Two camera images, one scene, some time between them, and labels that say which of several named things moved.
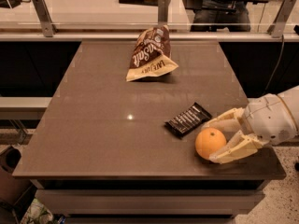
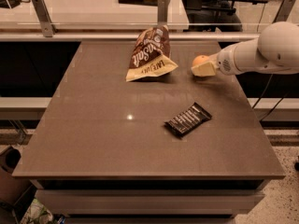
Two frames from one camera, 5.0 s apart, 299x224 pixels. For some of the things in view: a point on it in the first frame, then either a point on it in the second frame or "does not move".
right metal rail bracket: (278, 24) does not move
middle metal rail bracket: (163, 9) does not move
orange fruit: (208, 141) -> (202, 59)
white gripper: (268, 119) -> (224, 62)
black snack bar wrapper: (188, 119) does not move
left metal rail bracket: (47, 23) does not move
